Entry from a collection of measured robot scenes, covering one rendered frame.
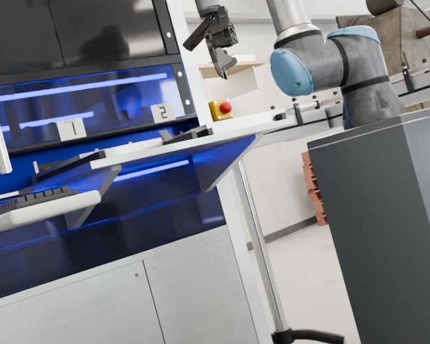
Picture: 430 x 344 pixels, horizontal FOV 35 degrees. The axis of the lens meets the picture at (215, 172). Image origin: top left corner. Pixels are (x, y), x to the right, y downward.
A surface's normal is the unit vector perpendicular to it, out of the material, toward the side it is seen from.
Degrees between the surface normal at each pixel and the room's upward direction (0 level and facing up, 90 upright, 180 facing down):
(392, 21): 65
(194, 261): 90
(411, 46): 90
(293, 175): 90
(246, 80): 90
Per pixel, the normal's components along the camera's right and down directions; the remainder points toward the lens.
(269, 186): 0.73, -0.21
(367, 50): 0.29, -0.09
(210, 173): -0.77, 0.20
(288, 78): -0.87, 0.37
